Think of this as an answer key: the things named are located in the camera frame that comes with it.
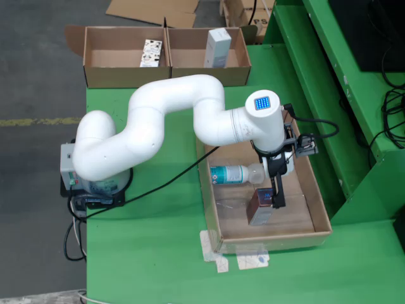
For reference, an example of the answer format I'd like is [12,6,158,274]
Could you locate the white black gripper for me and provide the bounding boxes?
[252,144,297,209]

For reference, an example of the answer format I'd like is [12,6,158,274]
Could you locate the red brown product box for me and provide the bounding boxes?
[246,188,275,226]

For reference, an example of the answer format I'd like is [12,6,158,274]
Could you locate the grey robot base box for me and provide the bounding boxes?
[59,142,84,191]

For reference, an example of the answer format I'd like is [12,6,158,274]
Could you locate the shallow cardboard tray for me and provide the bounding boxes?
[195,118,333,255]

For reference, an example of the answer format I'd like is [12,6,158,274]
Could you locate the printed brown cardboard box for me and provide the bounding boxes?
[220,0,276,44]

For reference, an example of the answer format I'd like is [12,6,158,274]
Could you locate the open cardboard box with flap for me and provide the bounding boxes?
[64,25,171,89]

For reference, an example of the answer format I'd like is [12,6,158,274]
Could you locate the flat cardboard sheet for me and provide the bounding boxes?
[105,0,200,29]

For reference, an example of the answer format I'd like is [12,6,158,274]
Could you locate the white spray bottle teal label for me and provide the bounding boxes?
[210,163,265,186]

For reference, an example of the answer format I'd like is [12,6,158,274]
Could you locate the square white tape patch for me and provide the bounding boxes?
[235,250,271,270]

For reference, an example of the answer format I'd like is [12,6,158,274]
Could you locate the long white tape patch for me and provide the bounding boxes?
[199,229,230,274]

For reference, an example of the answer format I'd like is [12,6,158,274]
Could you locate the tall white carton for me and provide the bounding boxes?
[203,27,232,69]

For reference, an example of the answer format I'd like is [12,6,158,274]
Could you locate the black monitor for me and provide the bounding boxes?
[327,0,405,73]

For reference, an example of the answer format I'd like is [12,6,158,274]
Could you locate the white black patterned carton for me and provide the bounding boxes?
[139,39,163,68]

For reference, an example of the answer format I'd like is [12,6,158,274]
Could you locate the black wrist mount bracket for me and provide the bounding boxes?
[282,119,301,152]

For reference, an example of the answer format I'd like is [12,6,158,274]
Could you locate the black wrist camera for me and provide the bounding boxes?
[296,134,319,156]

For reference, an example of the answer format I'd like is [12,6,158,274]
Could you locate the long black arm cable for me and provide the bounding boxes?
[84,146,221,220]

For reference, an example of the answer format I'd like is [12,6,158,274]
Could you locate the short black camera cable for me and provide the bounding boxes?
[282,103,340,139]

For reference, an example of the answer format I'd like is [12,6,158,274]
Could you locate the green metal shelf frame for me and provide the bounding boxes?
[262,0,405,227]

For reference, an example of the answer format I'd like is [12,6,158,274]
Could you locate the tangled black cables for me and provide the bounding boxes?
[368,47,405,165]

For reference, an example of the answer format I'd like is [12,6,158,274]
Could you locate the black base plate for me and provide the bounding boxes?
[59,138,126,210]

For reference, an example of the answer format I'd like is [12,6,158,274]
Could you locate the white base cable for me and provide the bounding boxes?
[70,202,88,258]

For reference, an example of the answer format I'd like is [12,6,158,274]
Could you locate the black power cable loop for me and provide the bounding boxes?
[64,196,88,262]

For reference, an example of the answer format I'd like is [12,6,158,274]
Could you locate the white floor cable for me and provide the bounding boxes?
[77,289,107,304]

